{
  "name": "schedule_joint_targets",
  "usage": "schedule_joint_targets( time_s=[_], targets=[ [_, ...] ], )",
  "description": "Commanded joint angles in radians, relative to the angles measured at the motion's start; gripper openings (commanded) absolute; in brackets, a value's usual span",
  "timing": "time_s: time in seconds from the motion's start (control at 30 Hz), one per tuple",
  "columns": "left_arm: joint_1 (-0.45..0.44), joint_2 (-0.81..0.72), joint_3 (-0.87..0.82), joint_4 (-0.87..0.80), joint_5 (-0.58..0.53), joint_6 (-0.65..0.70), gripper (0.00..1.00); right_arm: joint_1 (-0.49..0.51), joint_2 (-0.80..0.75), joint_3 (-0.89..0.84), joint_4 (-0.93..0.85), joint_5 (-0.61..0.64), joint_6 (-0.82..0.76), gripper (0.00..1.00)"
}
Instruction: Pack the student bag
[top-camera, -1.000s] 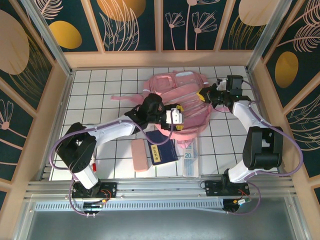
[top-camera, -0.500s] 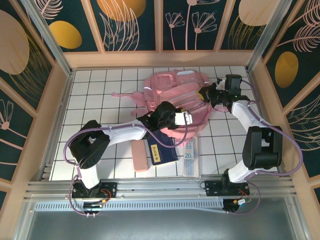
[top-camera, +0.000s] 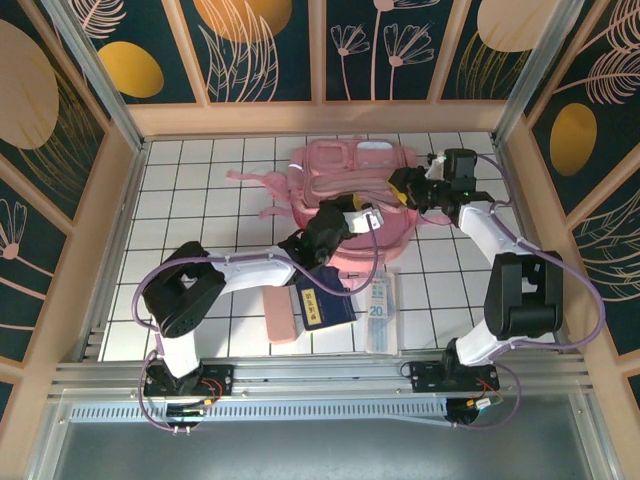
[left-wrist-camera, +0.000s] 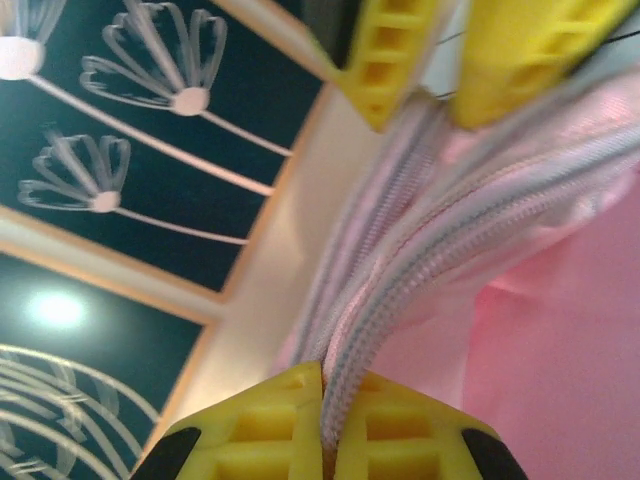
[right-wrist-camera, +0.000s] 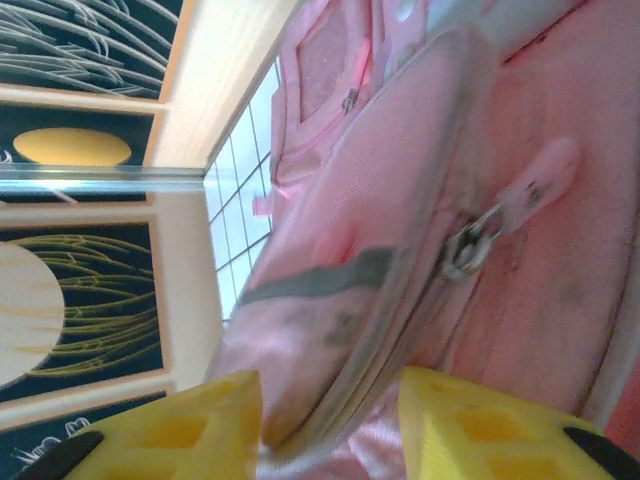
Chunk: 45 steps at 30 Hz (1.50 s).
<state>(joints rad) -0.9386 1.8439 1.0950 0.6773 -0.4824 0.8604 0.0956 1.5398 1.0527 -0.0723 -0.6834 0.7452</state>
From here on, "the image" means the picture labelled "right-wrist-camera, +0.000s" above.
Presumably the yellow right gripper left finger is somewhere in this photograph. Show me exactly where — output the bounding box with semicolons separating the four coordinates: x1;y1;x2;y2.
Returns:
22;369;265;480

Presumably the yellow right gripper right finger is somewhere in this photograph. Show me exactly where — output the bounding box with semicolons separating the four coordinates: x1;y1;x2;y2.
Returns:
398;366;640;480

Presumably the pink student backpack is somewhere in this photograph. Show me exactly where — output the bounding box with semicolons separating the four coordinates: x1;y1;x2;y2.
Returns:
204;0;640;480

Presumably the aluminium corner post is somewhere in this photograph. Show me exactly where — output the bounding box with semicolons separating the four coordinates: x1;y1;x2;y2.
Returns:
0;162;209;200

